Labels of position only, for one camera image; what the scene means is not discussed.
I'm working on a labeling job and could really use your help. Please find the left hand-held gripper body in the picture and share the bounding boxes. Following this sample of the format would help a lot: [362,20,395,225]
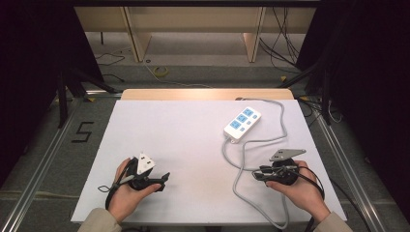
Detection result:
[127,152,162,191]

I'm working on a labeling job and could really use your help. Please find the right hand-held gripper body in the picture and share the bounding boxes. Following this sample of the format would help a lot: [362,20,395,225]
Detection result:
[269,148,308,187]

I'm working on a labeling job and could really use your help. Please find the person's right hand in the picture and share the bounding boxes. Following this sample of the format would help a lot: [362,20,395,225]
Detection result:
[265,160,332,223]

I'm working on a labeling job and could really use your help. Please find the person's left hand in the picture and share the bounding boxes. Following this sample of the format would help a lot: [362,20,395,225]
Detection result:
[107,157,162,223]

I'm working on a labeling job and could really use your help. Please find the white table mat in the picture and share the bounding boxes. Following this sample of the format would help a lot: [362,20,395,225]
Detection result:
[70,99,348,225]

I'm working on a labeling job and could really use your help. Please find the white power strip blue sockets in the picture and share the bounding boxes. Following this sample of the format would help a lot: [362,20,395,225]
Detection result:
[222,106,262,145]

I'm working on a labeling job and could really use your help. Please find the black metal stand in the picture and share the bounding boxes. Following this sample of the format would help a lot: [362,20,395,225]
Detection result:
[277,61,334,126]
[56,66,121,130]

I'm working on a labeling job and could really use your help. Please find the yellow tape roll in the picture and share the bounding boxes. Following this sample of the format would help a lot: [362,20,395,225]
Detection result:
[152,66,169,78]

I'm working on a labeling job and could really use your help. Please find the black curtain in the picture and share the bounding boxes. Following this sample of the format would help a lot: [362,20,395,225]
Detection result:
[0,0,104,189]
[295,0,410,223]

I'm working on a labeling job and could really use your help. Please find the beige wooden bench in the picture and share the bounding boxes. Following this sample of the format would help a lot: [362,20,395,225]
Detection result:
[73,6,317,64]

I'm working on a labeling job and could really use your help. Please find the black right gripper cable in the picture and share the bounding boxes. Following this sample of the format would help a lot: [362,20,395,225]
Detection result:
[289,165,326,232]

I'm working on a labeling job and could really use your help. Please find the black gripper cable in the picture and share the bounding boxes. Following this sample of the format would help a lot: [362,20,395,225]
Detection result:
[97,157,138,211]
[289,165,326,232]

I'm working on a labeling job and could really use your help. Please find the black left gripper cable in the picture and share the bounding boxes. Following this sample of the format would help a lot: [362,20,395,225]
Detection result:
[97,157,138,211]

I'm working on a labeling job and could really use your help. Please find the grey power strip cable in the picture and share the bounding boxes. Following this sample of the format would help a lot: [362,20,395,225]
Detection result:
[220,97,290,231]

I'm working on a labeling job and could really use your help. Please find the aluminium floor rail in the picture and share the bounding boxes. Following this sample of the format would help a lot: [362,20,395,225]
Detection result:
[316,110,390,232]
[0,96,83,232]

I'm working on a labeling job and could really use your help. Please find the white floor cable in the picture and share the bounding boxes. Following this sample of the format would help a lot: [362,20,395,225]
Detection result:
[142,60,215,89]

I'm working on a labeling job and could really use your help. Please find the thin black floor cable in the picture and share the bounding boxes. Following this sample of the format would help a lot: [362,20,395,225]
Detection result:
[94,52,127,83]

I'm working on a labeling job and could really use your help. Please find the bundle of black cables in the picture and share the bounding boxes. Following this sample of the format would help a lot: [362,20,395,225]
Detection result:
[258,6,311,75]

